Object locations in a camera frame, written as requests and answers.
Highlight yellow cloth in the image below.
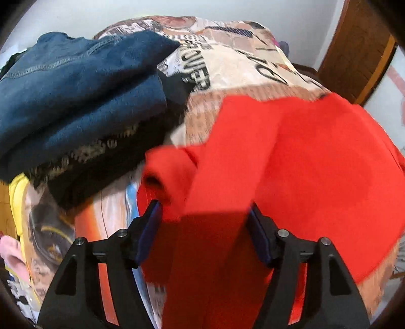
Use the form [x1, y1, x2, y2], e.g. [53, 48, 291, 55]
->
[8, 173, 30, 250]

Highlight red zip-neck sweatshirt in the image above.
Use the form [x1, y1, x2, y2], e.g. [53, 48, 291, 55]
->
[137, 92, 405, 329]

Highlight pink cloth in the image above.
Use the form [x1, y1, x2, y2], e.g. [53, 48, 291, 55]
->
[0, 236, 30, 287]

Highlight black patterned garment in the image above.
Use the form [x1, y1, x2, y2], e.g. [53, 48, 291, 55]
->
[25, 72, 194, 210]

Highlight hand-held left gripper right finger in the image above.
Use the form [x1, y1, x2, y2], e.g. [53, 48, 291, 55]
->
[246, 204, 371, 329]

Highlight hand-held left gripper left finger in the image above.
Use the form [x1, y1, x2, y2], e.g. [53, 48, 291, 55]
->
[37, 200, 163, 329]

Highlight brown wooden door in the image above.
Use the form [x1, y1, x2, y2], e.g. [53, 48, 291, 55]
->
[318, 0, 397, 106]

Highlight blue denim jeans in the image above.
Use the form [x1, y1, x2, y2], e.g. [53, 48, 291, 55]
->
[0, 31, 181, 183]

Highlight printed collage bedsheet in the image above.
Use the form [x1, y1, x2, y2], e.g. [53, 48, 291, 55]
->
[6, 15, 396, 329]

